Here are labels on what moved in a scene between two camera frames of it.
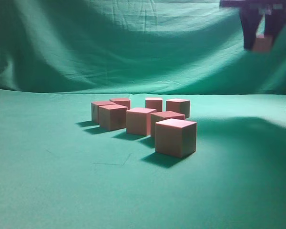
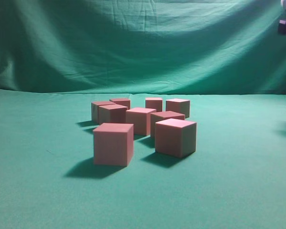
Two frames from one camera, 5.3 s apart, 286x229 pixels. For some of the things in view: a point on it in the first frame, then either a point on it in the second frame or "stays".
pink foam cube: [154, 103] stays
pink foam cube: [159, 116] stays
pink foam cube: [263, 45] → [113, 144]
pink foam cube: [95, 109] stays
